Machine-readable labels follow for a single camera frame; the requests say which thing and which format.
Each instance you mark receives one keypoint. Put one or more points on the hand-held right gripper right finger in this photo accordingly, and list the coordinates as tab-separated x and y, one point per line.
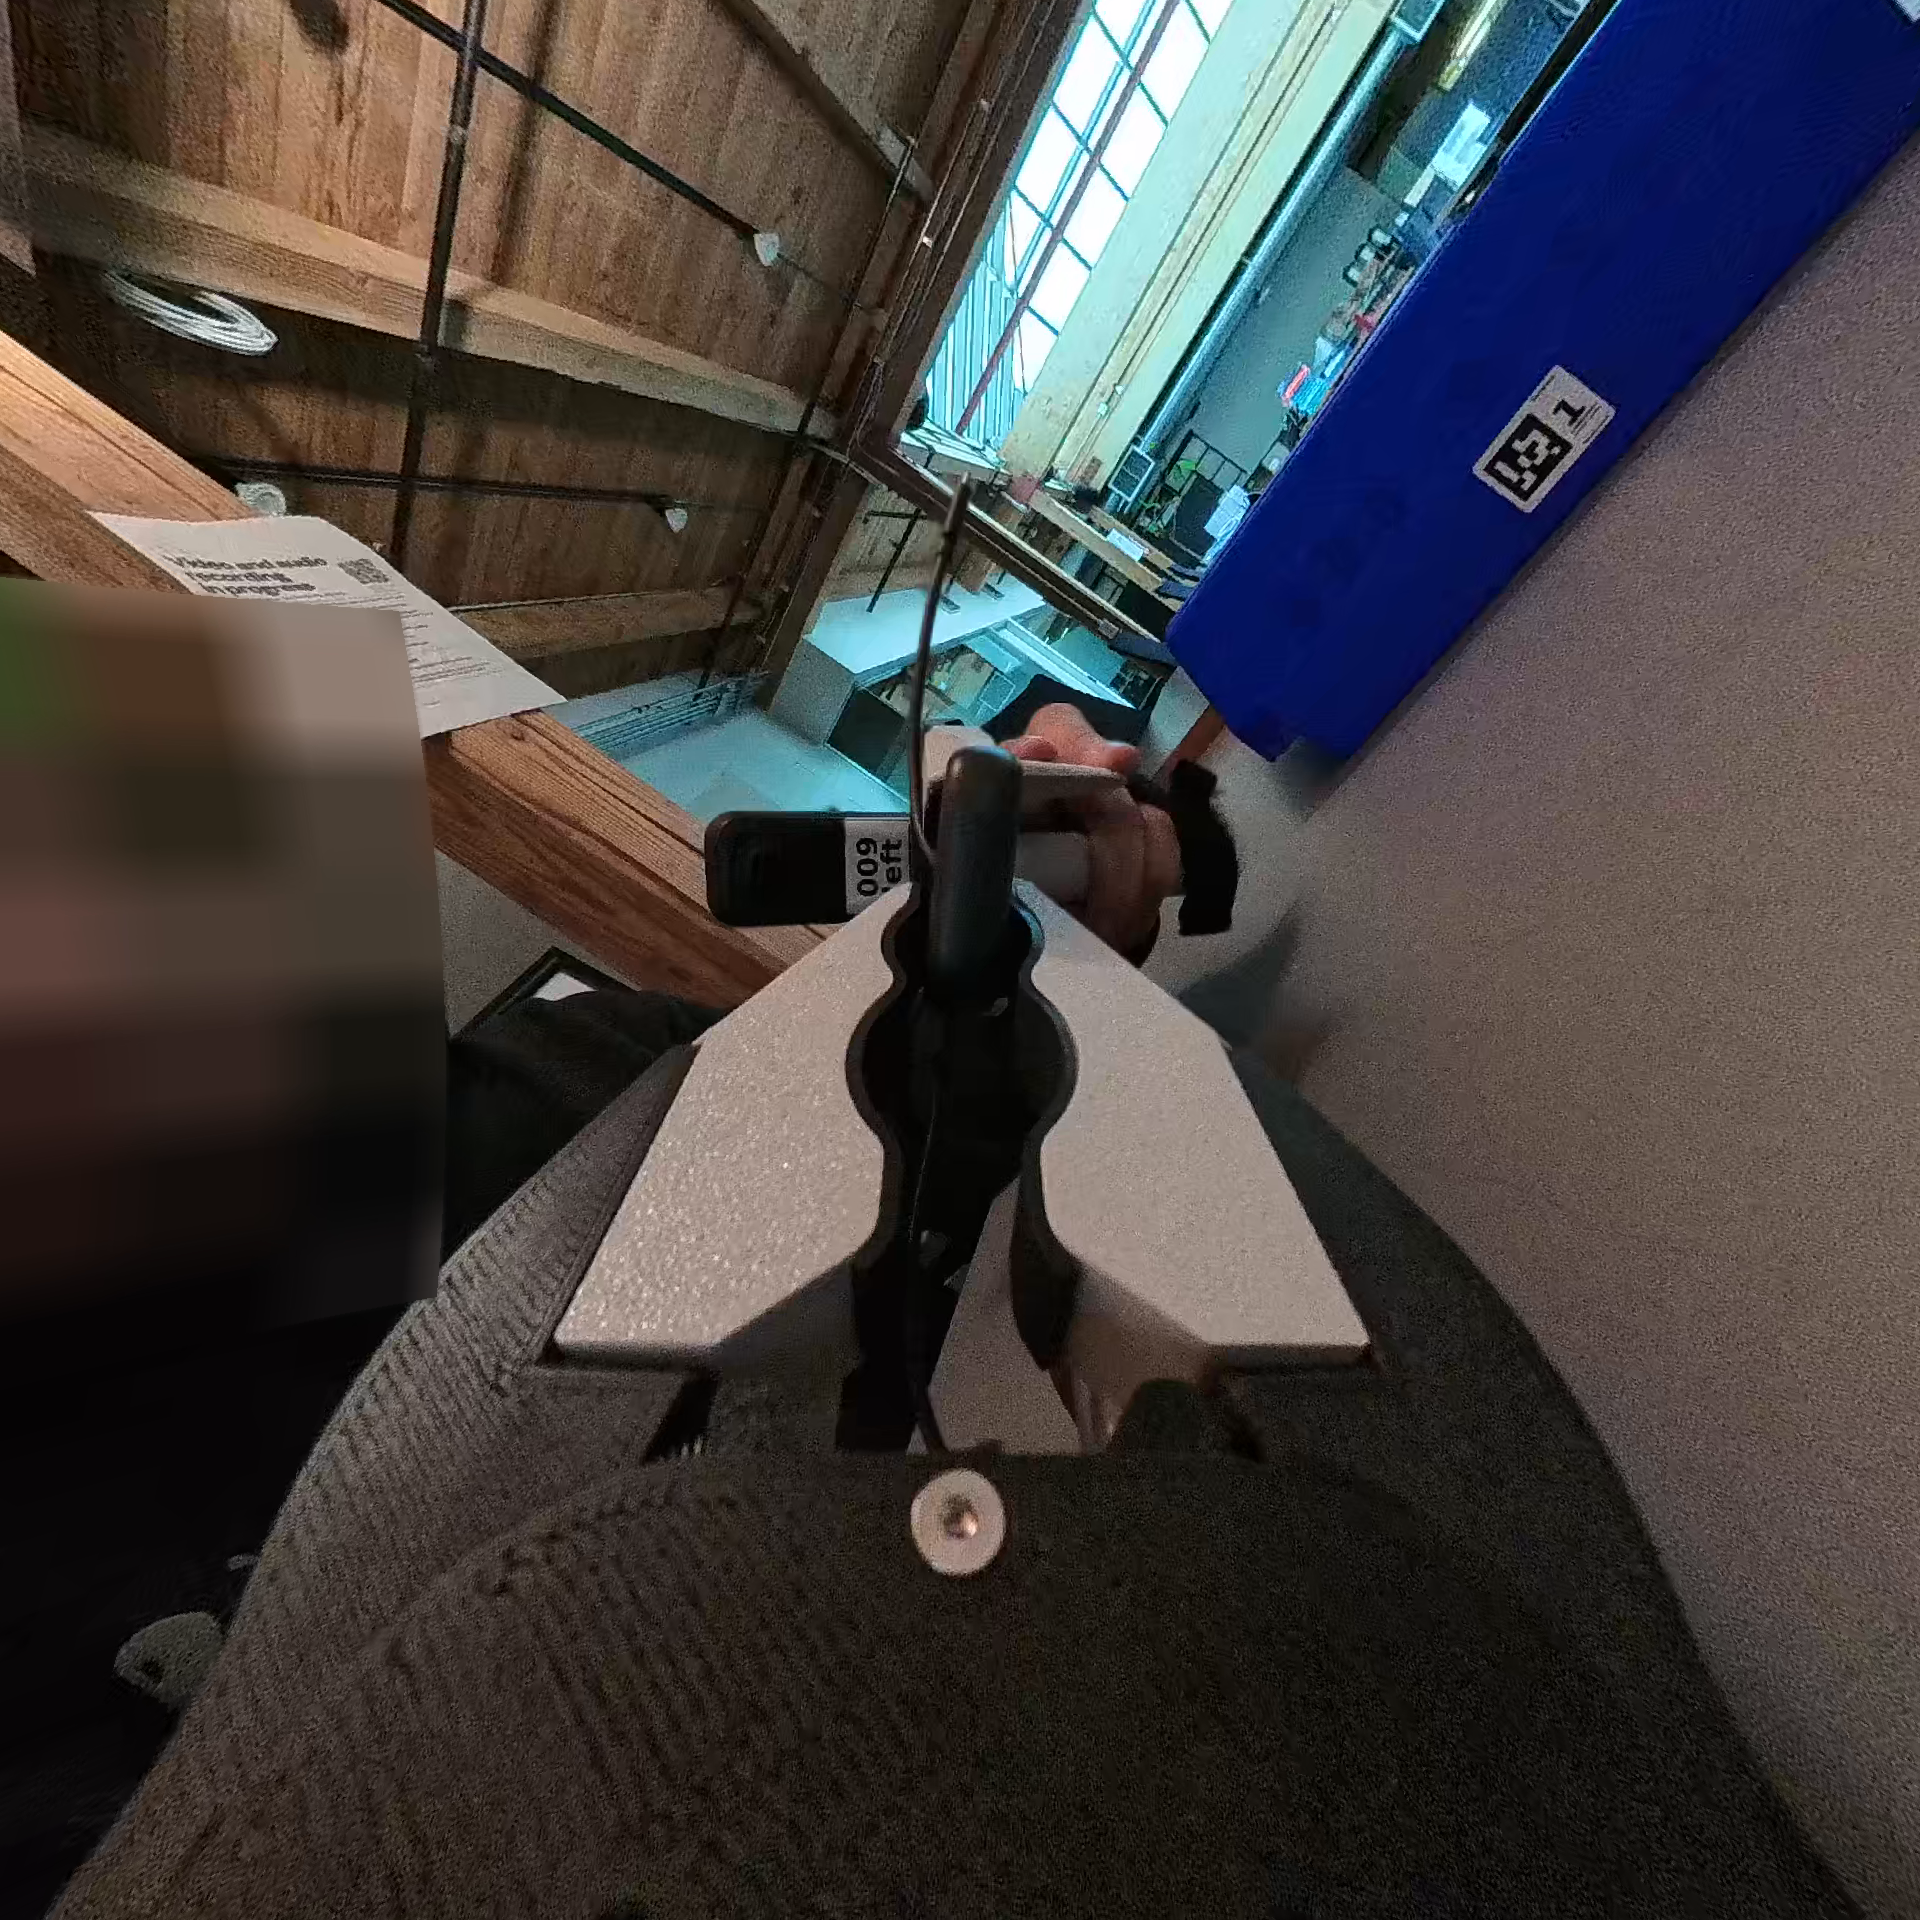
1185	1200

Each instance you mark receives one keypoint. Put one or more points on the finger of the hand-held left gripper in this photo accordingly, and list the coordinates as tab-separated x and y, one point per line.
1072	781

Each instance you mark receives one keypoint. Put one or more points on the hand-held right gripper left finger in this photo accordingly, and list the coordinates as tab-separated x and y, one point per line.
734	1200

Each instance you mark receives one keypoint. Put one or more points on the person's left hand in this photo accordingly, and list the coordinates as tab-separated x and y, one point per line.
1134	876

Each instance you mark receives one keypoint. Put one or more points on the thick wooden beam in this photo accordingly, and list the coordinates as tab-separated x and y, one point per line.
598	855

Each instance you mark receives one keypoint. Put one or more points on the white paper notice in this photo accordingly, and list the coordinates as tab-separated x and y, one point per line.
463	667

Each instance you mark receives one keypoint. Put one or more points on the large blue plastic bin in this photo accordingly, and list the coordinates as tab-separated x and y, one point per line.
1426	523

